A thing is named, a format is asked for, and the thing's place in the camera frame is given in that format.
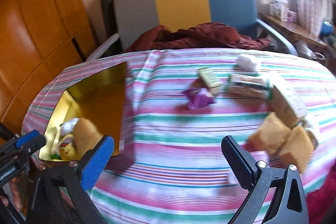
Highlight orange wooden wardrobe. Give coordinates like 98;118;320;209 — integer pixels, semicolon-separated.
1;0;98;134

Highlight person right hand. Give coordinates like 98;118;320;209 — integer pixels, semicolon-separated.
7;176;23;212

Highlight wooden side desk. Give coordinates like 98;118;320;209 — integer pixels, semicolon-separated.
260;14;335;65

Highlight white plastic bag ball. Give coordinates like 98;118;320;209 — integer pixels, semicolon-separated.
60;118;80;136

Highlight white boxes on desk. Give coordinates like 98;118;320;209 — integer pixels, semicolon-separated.
269;0;297;23

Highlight green small carton box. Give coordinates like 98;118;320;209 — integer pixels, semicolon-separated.
198;67;223;96

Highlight yellow patterned sock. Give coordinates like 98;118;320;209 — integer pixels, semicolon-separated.
59;134;78;161

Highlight purple snack pouch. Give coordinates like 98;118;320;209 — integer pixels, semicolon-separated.
183;88;215;109

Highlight yellow sponge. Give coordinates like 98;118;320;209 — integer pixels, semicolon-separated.
73;117;102;158
248;112;291;155
278;126;314;173

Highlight striped pink green bedsheet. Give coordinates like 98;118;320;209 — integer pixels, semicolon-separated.
22;47;336;224

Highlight beige ointment carton box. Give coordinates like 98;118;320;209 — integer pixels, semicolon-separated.
269;83;308;128

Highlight maroon jacket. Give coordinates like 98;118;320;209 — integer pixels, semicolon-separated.
124;22;270;53

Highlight green biscuit pack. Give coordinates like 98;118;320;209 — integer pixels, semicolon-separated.
226;74;273;100

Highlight gold tin tray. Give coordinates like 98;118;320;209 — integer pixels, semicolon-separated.
38;63;127;162

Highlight red pink blanket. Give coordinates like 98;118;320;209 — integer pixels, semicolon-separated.
306;164;335;223

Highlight grey yellow blue armchair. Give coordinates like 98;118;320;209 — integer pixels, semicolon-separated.
88;0;298;61

